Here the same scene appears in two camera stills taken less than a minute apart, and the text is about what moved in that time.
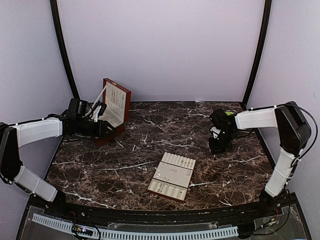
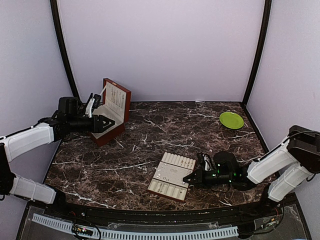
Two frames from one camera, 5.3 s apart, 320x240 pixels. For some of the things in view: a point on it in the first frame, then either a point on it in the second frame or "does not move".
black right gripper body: [223, 142] → [201, 179]
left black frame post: [57, 22] does not move
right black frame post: [267, 13] does not move
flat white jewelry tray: [172, 176] does not move
